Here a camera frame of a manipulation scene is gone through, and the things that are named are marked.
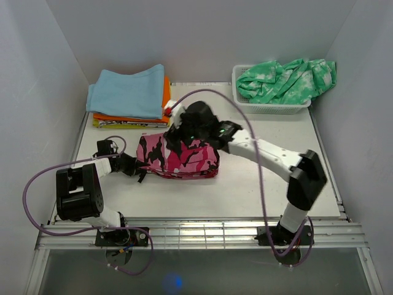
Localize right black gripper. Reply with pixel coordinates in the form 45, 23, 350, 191
163, 111, 208, 155

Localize pink camouflage trousers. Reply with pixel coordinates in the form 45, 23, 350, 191
136, 133, 220, 181

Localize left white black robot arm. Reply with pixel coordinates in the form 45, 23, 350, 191
56, 139, 149, 246

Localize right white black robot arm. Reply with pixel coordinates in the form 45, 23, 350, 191
164, 101, 327, 245

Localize orange folded trousers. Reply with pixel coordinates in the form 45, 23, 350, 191
93, 76, 171, 125

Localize yellow patterned folded trousers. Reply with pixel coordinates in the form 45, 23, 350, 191
93, 119, 169, 129

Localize light blue folded trousers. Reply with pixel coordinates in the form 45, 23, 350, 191
86, 64, 165, 119

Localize green tie-dye trousers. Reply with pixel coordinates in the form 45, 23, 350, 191
235, 59, 337, 105

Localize white plastic basket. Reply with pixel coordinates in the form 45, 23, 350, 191
232, 65, 311, 115

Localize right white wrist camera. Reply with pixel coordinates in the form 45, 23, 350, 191
163, 100, 185, 128

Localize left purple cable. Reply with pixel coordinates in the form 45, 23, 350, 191
21, 135, 155, 276

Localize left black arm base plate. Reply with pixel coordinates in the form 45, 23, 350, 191
95, 227, 149, 248

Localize aluminium frame rail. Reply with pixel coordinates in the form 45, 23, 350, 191
25, 218, 383, 294

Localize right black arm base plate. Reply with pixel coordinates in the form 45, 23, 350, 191
255, 225, 314, 246

